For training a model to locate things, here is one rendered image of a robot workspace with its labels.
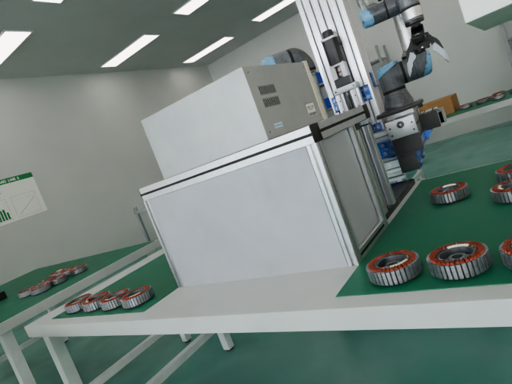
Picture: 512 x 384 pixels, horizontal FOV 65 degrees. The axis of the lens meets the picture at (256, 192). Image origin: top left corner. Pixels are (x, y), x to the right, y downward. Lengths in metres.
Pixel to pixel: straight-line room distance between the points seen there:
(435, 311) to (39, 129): 6.62
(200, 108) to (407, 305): 0.75
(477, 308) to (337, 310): 0.26
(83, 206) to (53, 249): 0.83
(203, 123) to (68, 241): 5.71
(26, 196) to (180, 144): 5.48
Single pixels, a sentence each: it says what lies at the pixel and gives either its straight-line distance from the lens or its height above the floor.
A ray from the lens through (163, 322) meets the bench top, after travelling 1.24.
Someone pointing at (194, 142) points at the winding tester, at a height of 1.19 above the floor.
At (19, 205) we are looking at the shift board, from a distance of 6.58.
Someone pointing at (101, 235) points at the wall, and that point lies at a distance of 7.05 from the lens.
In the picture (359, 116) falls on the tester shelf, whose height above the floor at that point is 1.08.
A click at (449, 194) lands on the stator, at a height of 0.78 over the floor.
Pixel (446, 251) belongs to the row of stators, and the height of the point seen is 0.78.
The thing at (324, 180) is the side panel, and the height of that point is 0.97.
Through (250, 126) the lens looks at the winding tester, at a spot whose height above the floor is 1.17.
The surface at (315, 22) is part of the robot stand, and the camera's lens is 2.53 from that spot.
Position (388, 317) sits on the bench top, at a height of 0.72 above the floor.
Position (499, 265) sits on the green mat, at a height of 0.75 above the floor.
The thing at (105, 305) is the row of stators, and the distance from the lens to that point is 1.58.
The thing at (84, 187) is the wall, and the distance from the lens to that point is 7.08.
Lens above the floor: 1.12
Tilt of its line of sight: 6 degrees down
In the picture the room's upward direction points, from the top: 21 degrees counter-clockwise
